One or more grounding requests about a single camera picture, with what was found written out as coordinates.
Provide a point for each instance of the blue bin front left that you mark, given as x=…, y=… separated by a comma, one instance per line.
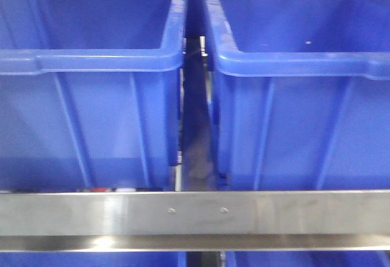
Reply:
x=90, y=93

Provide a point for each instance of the steel shelf rail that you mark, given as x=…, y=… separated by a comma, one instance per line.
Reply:
x=196, y=221

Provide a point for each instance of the blue bin front right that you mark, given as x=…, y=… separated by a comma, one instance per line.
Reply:
x=300, y=93

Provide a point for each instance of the blue bin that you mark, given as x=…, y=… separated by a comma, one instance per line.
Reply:
x=300, y=93
x=90, y=93

